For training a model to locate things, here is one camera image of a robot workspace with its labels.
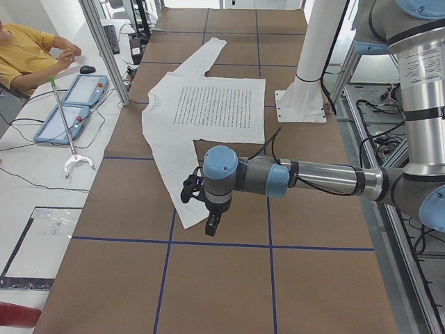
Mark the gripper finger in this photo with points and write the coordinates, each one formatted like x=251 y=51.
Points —
x=209 y=229
x=215 y=223

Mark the person in yellow shirt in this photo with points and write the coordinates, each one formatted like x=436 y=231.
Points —
x=28 y=57

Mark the black power adapter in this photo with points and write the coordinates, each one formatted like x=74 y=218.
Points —
x=136 y=50

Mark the red object at corner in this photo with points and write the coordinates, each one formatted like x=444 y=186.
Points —
x=19 y=316

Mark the aluminium frame post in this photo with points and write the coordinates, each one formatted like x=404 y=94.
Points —
x=93 y=20

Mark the reacher grabber stick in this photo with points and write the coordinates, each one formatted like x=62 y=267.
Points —
x=75 y=158

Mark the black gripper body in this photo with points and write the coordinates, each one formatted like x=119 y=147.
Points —
x=216 y=209

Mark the upper blue teach pendant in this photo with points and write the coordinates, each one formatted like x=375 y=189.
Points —
x=86 y=90

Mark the lower blue teach pendant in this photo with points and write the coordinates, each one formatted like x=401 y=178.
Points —
x=53 y=129

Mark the blue teach pendant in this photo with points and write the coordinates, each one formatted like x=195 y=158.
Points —
x=86 y=90
x=53 y=129

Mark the black computer mouse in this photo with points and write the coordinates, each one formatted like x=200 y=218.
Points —
x=86 y=69

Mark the aluminium side frame rail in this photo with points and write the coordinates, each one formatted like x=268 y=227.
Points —
x=368 y=99

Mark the black bordered calibration sheet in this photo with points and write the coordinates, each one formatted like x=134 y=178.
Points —
x=38 y=253

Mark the white long-sleeve printed shirt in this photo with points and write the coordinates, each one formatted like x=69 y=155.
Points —
x=186 y=106

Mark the person's left hand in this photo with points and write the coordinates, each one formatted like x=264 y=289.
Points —
x=73 y=51

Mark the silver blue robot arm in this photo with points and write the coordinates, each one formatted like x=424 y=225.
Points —
x=414 y=32

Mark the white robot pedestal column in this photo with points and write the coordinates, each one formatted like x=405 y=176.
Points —
x=302 y=101

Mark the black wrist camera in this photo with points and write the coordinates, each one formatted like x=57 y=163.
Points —
x=193 y=187

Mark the person's right hand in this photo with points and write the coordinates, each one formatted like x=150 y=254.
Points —
x=65 y=60

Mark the black keyboard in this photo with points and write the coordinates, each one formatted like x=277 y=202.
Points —
x=112 y=38

